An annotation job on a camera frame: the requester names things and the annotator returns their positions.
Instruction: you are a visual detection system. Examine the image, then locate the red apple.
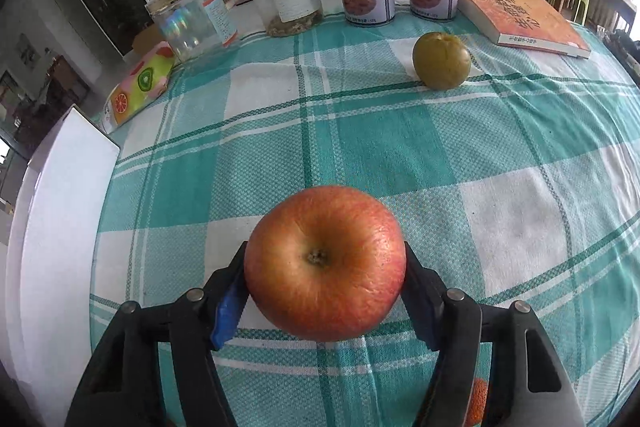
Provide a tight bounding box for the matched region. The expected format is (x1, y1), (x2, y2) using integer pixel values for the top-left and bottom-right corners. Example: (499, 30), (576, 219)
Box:
(244, 185), (407, 343)

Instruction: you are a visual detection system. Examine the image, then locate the small orange tangerine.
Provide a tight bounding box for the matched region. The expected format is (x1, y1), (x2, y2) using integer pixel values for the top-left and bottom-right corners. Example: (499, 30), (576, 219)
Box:
(464, 378), (488, 427)

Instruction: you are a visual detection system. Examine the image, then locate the white cardboard box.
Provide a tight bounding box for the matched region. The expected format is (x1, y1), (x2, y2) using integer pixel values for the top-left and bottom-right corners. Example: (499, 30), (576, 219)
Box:
(1, 107), (119, 426)

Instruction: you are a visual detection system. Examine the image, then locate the teal white plaid tablecloth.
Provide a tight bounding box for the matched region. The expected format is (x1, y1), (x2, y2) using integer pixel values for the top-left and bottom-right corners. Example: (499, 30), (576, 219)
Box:
(89, 11), (639, 426)

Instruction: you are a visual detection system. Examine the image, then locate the fruit print tissue pack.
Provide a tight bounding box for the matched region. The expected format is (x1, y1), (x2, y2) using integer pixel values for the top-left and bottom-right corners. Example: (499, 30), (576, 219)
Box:
(100, 41), (176, 134)

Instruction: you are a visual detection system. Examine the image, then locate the small green brown pear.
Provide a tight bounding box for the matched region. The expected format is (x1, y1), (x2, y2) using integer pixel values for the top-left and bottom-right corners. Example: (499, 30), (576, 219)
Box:
(412, 32), (472, 91)

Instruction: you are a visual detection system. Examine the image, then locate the orange book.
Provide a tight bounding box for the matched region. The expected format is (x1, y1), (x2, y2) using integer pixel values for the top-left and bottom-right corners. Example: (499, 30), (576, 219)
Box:
(458, 0), (591, 58)

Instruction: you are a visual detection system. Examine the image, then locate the clear jar gold lid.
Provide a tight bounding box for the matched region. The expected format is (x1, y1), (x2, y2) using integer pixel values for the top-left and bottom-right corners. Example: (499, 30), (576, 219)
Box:
(145, 0), (238, 63)

